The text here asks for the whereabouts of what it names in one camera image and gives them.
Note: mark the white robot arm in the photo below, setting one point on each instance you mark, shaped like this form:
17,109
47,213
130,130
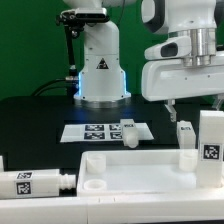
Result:
188,64

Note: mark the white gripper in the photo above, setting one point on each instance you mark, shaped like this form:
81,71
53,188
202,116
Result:
170,79

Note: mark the white L-shaped obstacle wall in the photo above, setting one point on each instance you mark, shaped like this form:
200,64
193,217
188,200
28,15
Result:
70,208

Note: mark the black camera on stand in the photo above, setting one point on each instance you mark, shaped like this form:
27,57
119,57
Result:
74,21

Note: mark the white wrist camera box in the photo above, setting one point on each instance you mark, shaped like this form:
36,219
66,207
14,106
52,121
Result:
175,47

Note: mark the white desk top tray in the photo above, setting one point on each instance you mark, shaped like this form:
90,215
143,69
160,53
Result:
132,172

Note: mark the white marker sheet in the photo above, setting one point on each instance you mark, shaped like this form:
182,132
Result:
102,132

